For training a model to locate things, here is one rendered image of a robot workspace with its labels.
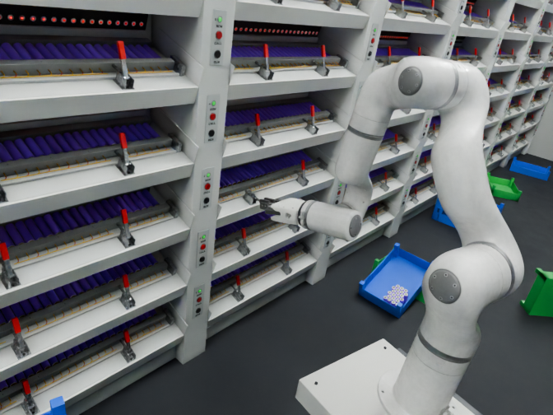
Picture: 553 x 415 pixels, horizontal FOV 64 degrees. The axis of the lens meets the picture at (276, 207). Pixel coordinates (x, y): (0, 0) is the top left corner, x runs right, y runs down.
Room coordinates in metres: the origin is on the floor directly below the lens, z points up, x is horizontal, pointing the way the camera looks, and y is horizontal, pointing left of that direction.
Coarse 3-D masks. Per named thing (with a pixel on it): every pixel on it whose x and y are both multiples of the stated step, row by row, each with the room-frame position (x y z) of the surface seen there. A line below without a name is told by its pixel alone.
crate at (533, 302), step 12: (540, 276) 1.66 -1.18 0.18; (552, 276) 1.65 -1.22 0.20; (540, 288) 1.63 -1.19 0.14; (552, 288) 1.63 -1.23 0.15; (528, 300) 1.66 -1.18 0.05; (540, 300) 1.62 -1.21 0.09; (552, 300) 1.63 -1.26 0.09; (528, 312) 1.63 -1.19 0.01; (540, 312) 1.63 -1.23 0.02; (552, 312) 1.63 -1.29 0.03
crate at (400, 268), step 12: (396, 252) 1.76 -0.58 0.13; (384, 264) 1.72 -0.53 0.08; (396, 264) 1.73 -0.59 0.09; (408, 264) 1.73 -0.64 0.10; (420, 264) 1.71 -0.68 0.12; (372, 276) 1.64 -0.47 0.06; (384, 276) 1.67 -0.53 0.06; (396, 276) 1.67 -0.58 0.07; (408, 276) 1.66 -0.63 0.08; (420, 276) 1.66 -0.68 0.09; (360, 288) 1.56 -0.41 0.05; (372, 288) 1.60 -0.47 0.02; (384, 288) 1.60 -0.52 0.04; (408, 288) 1.60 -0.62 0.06; (420, 288) 1.57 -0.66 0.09; (372, 300) 1.53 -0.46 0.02; (408, 300) 1.49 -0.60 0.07; (396, 312) 1.46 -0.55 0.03
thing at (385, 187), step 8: (384, 168) 2.22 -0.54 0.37; (392, 168) 2.20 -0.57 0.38; (376, 176) 2.08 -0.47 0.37; (384, 176) 2.02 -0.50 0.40; (392, 176) 2.17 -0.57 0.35; (400, 176) 2.16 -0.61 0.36; (408, 176) 2.14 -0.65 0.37; (376, 184) 2.01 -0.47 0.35; (384, 184) 2.06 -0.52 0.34; (392, 184) 2.09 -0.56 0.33; (400, 184) 2.12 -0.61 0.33; (344, 192) 1.81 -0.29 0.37; (376, 192) 1.96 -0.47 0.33; (384, 192) 1.99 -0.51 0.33; (392, 192) 2.05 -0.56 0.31; (376, 200) 1.94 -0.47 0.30
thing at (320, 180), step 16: (320, 160) 1.62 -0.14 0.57; (288, 176) 1.47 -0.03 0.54; (320, 176) 1.56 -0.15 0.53; (240, 192) 1.28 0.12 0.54; (256, 192) 1.31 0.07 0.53; (272, 192) 1.35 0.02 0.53; (288, 192) 1.38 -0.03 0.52; (304, 192) 1.46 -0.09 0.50; (224, 208) 1.18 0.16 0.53; (240, 208) 1.20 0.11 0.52; (256, 208) 1.26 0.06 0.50; (224, 224) 1.16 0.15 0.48
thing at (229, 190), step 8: (288, 168) 1.48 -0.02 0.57; (296, 168) 1.50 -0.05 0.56; (264, 176) 1.38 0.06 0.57; (272, 176) 1.40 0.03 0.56; (280, 176) 1.43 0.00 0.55; (240, 184) 1.28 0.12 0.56; (248, 184) 1.30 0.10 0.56; (256, 184) 1.34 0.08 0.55; (224, 192) 1.22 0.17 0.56; (232, 192) 1.25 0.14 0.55; (224, 200) 1.20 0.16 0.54
